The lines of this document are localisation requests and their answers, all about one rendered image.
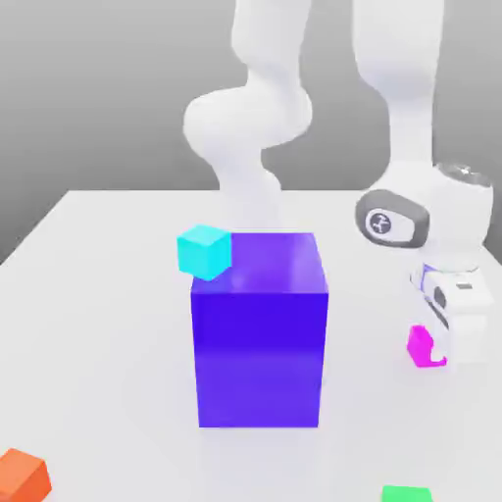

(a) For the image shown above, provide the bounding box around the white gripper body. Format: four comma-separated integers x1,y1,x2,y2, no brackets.
409,270,491,366

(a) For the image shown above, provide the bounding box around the small magenta cube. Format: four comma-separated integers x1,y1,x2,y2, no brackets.
406,324,449,369

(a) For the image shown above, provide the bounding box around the small green cube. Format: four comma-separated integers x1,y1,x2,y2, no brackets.
380,484,434,502

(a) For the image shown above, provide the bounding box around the small cyan cube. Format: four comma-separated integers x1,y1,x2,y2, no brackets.
176,224,233,282

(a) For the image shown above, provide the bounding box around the small orange cube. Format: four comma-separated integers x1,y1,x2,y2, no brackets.
0,447,53,502

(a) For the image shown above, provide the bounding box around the large purple box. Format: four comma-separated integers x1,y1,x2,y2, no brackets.
190,231,329,429

